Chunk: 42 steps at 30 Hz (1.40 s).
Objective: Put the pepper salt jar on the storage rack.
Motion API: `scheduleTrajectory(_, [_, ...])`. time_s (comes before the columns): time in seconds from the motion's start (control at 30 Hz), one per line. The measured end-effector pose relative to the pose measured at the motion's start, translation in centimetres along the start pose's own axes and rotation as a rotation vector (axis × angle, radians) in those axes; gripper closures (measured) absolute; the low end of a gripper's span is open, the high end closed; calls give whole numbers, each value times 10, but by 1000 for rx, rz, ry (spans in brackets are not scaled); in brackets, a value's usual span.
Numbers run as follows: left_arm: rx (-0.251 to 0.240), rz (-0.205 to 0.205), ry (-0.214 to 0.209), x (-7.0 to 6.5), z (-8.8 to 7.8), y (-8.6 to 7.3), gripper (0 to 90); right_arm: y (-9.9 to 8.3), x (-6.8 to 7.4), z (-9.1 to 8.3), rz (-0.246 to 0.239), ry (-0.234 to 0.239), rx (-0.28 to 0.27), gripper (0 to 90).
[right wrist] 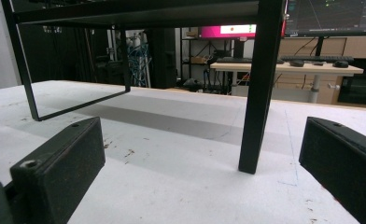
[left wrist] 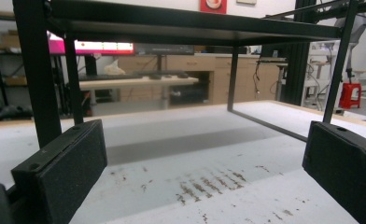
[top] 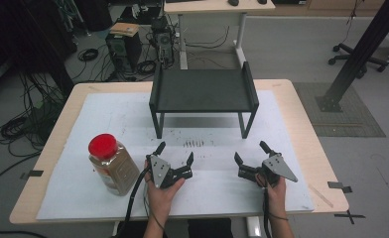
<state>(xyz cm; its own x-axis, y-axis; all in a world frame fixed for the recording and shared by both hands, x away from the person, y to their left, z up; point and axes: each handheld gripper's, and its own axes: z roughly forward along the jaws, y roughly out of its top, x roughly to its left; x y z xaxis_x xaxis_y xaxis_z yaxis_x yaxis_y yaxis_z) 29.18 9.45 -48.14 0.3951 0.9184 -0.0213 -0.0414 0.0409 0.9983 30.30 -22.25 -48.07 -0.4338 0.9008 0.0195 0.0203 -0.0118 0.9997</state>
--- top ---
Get white foam board mat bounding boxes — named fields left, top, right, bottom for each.
left=36, top=90, right=316, bottom=221

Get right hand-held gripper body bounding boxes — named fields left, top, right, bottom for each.
left=237, top=153, right=299, bottom=187

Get light wood desk white legs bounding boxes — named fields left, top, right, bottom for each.
left=163, top=0, right=277, bottom=70

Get person's left hand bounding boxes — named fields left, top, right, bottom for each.
left=144, top=161, right=186, bottom=216

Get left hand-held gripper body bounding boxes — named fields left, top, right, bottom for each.
left=148, top=154, right=195, bottom=190

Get black tape cross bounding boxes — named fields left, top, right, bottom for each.
left=333, top=209, right=366, bottom=225

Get thin black wire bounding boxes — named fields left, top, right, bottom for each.
left=143, top=186, right=167, bottom=234

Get person's right hand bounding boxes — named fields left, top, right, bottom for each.
left=255, top=177, right=288, bottom=216

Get black office chair base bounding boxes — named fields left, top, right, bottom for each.
left=327, top=43, right=389, bottom=79

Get person's dark trousers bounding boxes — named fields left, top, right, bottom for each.
left=112, top=217, right=235, bottom=238

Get black metal shelf rack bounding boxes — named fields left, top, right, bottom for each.
left=148, top=60, right=260, bottom=140

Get black tape strip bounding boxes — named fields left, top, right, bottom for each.
left=20, top=170, right=45, bottom=180
left=326, top=180, right=353, bottom=194

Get red lid seasoning jar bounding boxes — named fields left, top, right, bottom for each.
left=87, top=133, right=141, bottom=197

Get thick black gripper cable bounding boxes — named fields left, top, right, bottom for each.
left=116, top=167, right=151, bottom=238

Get brown cardboard box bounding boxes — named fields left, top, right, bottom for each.
left=109, top=22, right=140, bottom=38

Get black computer tower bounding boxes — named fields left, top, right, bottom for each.
left=105, top=31, right=143, bottom=74

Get coiled black cable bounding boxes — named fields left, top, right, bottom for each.
left=77, top=48, right=99, bottom=62

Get grey floor mat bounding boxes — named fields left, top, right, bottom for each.
left=293, top=81, right=387, bottom=138

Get tangle of black floor cables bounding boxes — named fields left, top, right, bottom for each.
left=0, top=72, right=66, bottom=158

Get dark curtain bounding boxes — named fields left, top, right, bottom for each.
left=0, top=0, right=79, bottom=98

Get white table leg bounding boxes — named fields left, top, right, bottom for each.
left=246, top=216, right=262, bottom=238

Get black metal post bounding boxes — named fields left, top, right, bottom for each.
left=316, top=0, right=389, bottom=113

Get open frame computer tower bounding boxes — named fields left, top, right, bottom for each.
left=150, top=15, right=176, bottom=68

